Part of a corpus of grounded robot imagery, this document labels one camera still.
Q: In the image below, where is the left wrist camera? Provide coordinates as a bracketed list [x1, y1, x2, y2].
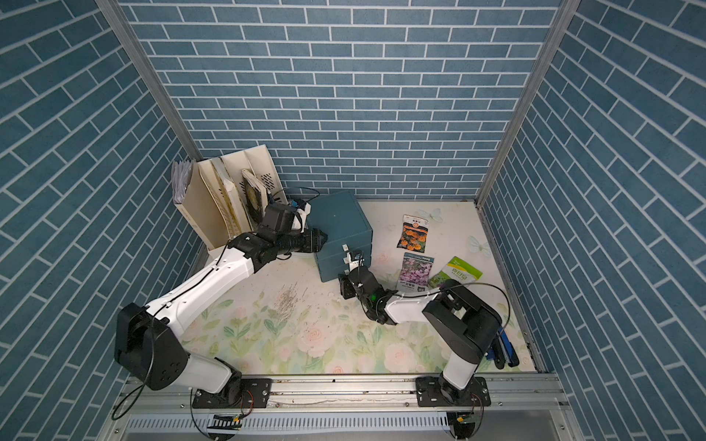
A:
[290, 200, 312, 232]

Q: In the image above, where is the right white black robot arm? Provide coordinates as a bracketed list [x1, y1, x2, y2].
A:
[338, 266, 509, 407]

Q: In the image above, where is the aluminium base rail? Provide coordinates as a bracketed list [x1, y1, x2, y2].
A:
[99, 373, 583, 440]

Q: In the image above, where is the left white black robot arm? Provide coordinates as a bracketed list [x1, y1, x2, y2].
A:
[114, 200, 327, 394]

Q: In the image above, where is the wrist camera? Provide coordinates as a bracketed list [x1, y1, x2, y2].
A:
[342, 244, 365, 274]
[290, 200, 312, 232]

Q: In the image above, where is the cream file organizer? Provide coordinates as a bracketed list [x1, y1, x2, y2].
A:
[171, 145, 287, 252]

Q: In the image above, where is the orange flower seed bag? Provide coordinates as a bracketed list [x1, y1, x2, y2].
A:
[397, 215, 429, 254]

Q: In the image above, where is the green zinnia seed bag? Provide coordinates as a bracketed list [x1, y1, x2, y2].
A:
[428, 257, 483, 288]

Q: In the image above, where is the teal plastic drawer cabinet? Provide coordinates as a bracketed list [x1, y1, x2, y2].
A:
[307, 191, 373, 282]

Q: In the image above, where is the pink flower seed bag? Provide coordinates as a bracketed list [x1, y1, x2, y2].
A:
[396, 253, 434, 293]

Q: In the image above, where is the yellow cover book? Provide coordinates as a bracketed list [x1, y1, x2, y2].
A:
[211, 158, 252, 237]

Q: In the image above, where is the dark sunflower cover book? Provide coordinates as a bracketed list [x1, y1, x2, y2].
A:
[241, 169, 268, 229]

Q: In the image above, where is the blue black pen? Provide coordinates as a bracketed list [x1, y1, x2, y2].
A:
[486, 331, 520, 369]

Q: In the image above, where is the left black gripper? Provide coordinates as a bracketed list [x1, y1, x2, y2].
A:
[275, 228, 329, 257]

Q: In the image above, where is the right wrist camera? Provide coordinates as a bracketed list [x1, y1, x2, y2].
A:
[342, 244, 365, 274]

